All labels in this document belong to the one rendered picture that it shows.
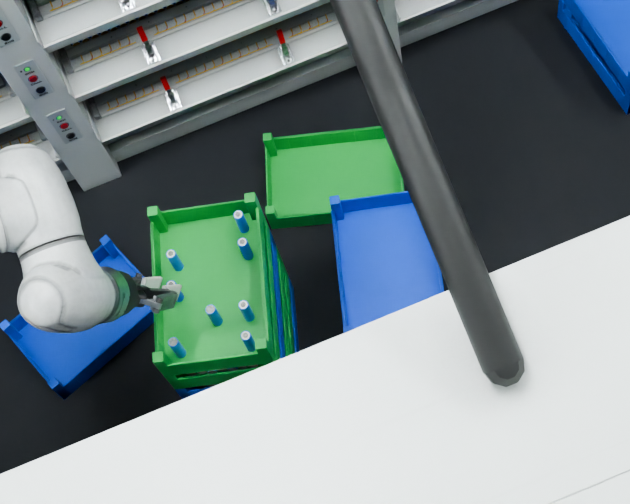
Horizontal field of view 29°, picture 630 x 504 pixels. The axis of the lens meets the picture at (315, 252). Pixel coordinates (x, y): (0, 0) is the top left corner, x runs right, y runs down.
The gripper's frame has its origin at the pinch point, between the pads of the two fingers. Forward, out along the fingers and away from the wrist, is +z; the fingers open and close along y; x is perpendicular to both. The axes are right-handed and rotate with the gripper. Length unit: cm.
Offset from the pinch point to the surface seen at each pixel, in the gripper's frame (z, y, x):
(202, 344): 7.2, 8.0, -7.8
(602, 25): 82, 46, 76
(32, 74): 15, -46, 27
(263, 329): 10.1, 17.0, -1.7
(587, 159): 78, 54, 47
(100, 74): 30, -40, 31
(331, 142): 70, -1, 32
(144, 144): 61, -40, 18
